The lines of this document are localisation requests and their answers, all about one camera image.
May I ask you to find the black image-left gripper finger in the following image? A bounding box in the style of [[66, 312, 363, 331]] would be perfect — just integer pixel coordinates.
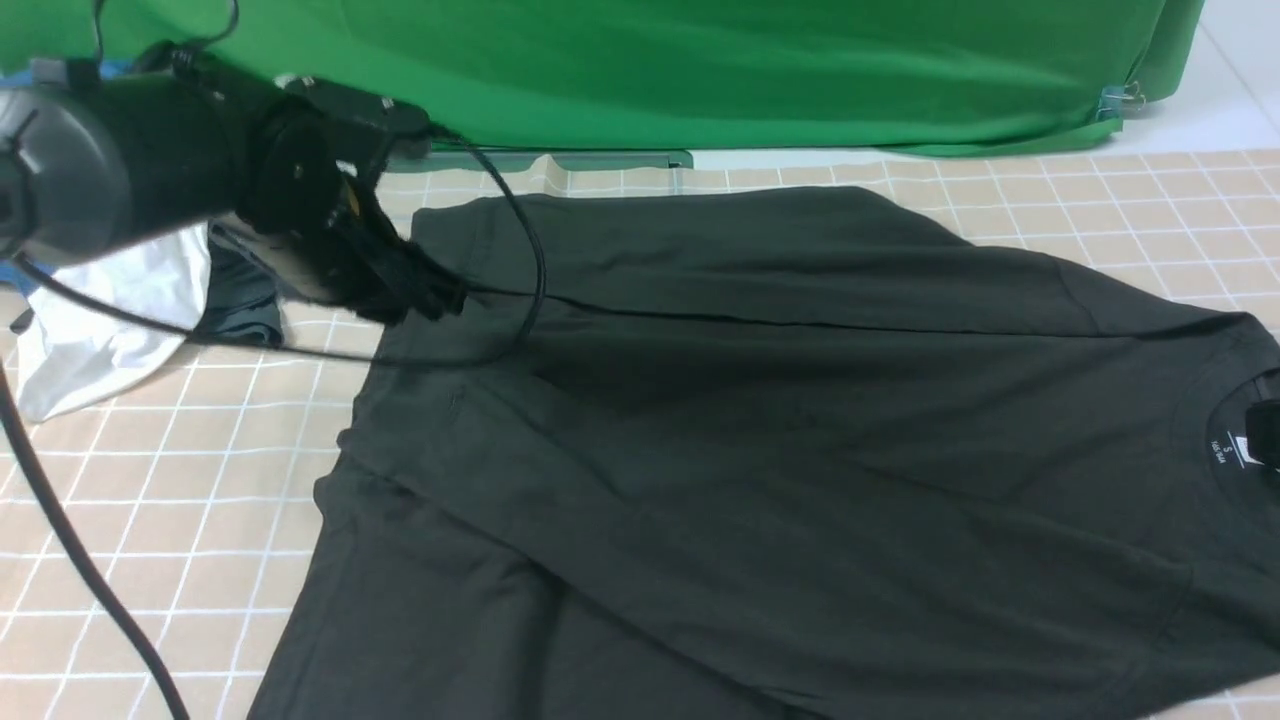
[[396, 245, 468, 322]]

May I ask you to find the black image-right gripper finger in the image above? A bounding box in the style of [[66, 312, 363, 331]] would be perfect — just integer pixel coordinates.
[[1245, 398, 1280, 471]]

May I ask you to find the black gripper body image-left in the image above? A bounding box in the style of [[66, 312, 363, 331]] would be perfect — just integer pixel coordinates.
[[215, 170, 415, 325]]

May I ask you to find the dark gray long-sleeved shirt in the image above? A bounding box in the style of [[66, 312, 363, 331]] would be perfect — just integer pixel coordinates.
[[248, 188, 1279, 719]]

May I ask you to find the white crumpled shirt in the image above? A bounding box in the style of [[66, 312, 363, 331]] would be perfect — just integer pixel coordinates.
[[15, 225, 212, 423]]

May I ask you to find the gray-green metal bar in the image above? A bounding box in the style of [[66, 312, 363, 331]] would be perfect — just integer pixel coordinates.
[[387, 149, 695, 173]]

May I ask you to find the dark gray crumpled garment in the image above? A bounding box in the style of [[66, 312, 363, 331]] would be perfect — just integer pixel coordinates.
[[189, 231, 285, 348]]

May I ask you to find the green backdrop cloth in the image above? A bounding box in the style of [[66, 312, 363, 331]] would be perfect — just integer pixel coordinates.
[[3, 1, 1204, 159]]

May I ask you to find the metal binder clip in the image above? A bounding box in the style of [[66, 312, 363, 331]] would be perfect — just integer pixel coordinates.
[[1094, 81, 1148, 122]]

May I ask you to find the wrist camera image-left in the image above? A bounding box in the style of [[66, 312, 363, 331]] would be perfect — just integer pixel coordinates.
[[275, 74, 431, 164]]

